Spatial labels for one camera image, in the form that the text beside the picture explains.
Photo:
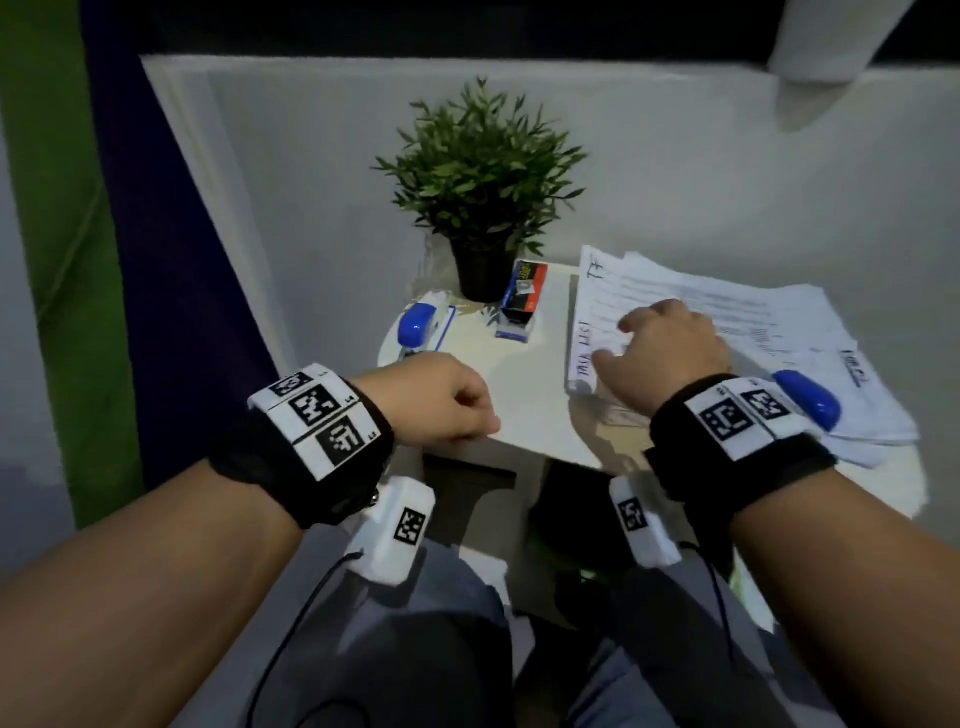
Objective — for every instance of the person's right hand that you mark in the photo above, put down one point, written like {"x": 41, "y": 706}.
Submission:
{"x": 667, "y": 360}

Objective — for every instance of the person's left hand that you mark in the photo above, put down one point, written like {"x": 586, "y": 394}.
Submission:
{"x": 427, "y": 397}

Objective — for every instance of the blue white stapler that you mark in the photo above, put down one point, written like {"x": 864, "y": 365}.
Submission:
{"x": 416, "y": 326}
{"x": 810, "y": 397}

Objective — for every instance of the stack of printed papers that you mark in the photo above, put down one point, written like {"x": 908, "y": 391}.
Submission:
{"x": 750, "y": 315}

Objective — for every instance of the blue staples box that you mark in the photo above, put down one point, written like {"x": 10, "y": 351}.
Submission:
{"x": 525, "y": 296}

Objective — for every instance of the person's right forearm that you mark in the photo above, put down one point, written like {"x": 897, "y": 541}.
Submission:
{"x": 862, "y": 600}

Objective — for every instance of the person's left forearm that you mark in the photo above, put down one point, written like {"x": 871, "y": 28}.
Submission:
{"x": 135, "y": 600}

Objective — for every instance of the person's grey trousers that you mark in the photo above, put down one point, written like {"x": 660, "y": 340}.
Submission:
{"x": 420, "y": 637}

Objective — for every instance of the green potted plant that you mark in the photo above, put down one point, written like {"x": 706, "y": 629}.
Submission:
{"x": 480, "y": 165}

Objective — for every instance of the white hanging cup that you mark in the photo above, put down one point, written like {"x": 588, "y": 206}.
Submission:
{"x": 832, "y": 37}

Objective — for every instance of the dark window pane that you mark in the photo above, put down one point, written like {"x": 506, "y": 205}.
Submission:
{"x": 450, "y": 26}

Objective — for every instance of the green leaf print mat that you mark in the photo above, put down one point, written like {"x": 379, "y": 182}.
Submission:
{"x": 67, "y": 262}

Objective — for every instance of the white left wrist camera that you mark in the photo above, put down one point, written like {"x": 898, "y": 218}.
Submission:
{"x": 382, "y": 555}

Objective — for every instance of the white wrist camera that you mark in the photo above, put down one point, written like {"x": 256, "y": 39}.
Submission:
{"x": 382, "y": 555}
{"x": 652, "y": 544}

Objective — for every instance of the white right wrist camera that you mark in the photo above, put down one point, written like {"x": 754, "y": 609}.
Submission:
{"x": 652, "y": 544}

